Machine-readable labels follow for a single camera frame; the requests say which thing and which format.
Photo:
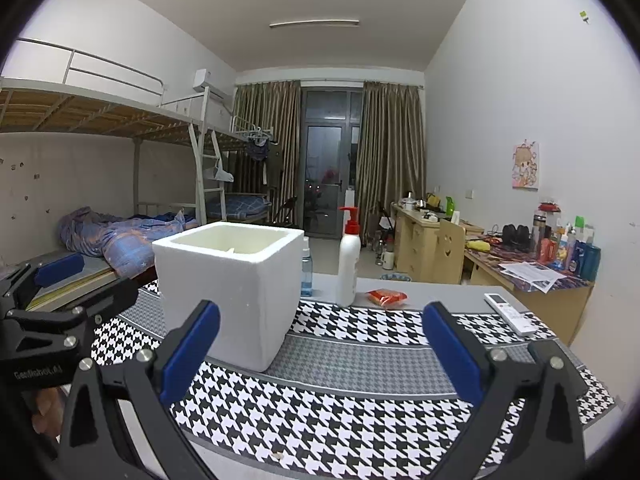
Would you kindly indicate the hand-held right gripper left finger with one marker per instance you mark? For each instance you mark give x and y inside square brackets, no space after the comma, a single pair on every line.
[192,350]

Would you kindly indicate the small trash bin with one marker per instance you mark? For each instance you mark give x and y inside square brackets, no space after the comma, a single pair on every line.
[395,277]

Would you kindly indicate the red snack packet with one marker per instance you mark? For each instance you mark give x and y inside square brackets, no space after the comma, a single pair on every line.
[386,297]

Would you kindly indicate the ceiling tube light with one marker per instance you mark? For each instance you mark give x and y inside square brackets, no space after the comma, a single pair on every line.
[315,23]

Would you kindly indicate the wooden chair with smiley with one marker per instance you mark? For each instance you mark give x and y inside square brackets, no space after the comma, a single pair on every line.
[450,250]

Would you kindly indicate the blue plaid quilt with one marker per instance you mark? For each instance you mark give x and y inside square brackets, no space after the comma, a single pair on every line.
[115,240]

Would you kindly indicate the yellow cloth on desk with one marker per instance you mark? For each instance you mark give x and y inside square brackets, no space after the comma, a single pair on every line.
[478,246]

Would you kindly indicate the black folding chair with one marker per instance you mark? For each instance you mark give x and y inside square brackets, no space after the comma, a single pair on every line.
[384,220]
[285,210]

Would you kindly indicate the brown curtain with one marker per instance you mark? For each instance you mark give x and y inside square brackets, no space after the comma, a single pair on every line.
[265,130]
[390,160]

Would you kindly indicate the wooden desk with patterned top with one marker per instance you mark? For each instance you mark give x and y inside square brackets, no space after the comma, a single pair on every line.
[555,305]

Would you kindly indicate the houndstooth table mat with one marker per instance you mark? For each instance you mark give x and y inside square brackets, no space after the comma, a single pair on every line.
[350,410]

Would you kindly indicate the white metal bunk bed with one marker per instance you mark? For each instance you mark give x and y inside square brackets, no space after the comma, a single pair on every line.
[100,120]
[245,205]

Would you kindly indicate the hanging dark clothes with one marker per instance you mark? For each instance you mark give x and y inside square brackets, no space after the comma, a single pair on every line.
[259,152]

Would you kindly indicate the blue spray bottle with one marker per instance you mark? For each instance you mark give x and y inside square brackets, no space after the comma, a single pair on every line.
[306,275]

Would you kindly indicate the white bed ladder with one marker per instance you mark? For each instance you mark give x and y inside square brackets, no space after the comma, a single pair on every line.
[200,180]

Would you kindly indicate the group of toiletry bottles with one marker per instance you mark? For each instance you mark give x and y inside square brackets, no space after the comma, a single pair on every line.
[570,250]

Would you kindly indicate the pink cartoon wall poster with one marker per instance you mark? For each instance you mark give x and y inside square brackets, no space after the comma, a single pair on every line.
[526,165]

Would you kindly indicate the white plastic bag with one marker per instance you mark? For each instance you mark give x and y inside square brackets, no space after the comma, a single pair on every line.
[224,174]

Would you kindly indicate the green wall sticker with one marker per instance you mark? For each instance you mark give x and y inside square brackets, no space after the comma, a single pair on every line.
[584,16]

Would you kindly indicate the white remote control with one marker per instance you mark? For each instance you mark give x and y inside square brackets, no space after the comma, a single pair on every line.
[510,314]

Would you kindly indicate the glass balcony door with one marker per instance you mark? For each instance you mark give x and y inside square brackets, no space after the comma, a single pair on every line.
[325,160]

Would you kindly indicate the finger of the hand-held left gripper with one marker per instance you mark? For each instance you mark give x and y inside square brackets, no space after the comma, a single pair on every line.
[112,300]
[60,267]

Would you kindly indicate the green plastic item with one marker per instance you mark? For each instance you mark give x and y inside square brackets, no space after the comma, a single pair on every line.
[451,207]

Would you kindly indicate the white pump bottle red cap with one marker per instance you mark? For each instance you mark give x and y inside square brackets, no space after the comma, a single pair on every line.
[348,265]

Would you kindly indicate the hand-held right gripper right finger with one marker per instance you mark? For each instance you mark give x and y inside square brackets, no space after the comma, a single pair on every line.
[450,355]

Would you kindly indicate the white foam box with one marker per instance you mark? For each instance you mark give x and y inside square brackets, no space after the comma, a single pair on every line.
[225,305]

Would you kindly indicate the printed paper sheets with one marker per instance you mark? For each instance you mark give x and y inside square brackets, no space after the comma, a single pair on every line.
[532,275]

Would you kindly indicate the white air conditioner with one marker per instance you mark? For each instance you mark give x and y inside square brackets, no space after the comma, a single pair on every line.
[207,82]

